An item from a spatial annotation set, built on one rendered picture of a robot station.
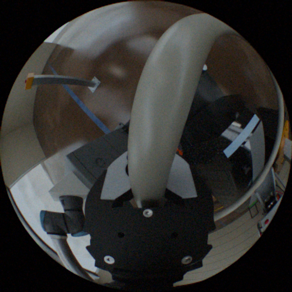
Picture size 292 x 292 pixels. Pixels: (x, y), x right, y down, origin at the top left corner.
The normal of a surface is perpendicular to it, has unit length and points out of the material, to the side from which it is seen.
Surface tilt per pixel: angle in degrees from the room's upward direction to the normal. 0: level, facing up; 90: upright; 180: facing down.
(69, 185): 90
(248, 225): 90
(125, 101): 0
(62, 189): 90
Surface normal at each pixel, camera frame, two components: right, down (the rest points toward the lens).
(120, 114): -0.21, 0.36
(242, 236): -0.73, -0.67
